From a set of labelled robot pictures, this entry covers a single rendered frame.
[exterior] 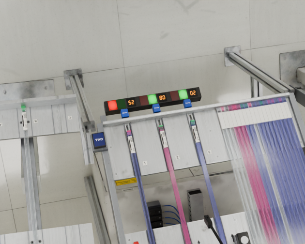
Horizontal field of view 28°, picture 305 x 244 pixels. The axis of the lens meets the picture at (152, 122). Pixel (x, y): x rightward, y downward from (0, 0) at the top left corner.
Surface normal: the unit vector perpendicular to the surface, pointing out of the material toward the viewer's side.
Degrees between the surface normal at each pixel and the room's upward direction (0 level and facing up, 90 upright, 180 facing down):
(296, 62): 0
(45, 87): 0
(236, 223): 44
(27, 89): 0
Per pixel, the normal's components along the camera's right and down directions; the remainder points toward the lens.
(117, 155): 0.08, -0.41
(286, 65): 0.20, 0.33
